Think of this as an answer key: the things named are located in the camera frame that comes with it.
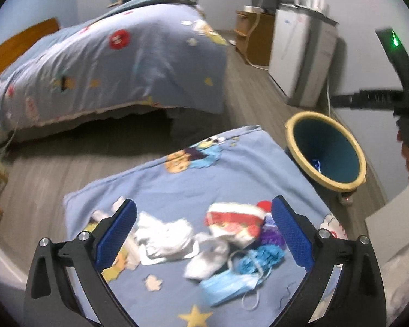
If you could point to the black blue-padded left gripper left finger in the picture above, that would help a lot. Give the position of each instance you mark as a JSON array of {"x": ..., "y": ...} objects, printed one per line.
[{"x": 49, "y": 297}]

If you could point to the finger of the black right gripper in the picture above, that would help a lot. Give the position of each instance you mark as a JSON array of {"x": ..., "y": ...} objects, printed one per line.
[{"x": 341, "y": 101}]

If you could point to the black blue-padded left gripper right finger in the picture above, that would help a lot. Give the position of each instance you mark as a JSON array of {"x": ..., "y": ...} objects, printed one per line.
[{"x": 359, "y": 297}]

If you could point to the purple squeeze tube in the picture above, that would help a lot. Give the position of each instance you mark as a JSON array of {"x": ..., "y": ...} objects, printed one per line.
[{"x": 270, "y": 234}]

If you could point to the light blue face mask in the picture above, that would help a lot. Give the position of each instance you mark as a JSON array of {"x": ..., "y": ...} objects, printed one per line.
[{"x": 229, "y": 285}]

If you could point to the red white snack wrapper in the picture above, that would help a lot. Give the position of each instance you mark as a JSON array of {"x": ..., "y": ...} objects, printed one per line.
[{"x": 239, "y": 224}]

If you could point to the white twisted tissue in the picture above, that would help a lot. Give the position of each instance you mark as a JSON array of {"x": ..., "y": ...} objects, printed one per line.
[{"x": 212, "y": 256}]

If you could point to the yellow teal trash bin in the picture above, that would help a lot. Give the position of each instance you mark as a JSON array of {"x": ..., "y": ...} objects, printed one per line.
[{"x": 325, "y": 151}]

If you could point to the white grey air purifier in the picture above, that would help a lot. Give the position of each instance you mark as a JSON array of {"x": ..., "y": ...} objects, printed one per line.
[{"x": 304, "y": 41}]

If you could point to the white furniture corner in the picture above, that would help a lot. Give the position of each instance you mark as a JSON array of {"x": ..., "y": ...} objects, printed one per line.
[{"x": 388, "y": 227}]

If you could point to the wooden nightstand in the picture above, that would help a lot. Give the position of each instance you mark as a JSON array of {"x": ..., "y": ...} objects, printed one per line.
[{"x": 254, "y": 37}]

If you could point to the wooden bed headboard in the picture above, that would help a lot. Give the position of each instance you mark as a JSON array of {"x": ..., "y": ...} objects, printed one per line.
[{"x": 13, "y": 48}]

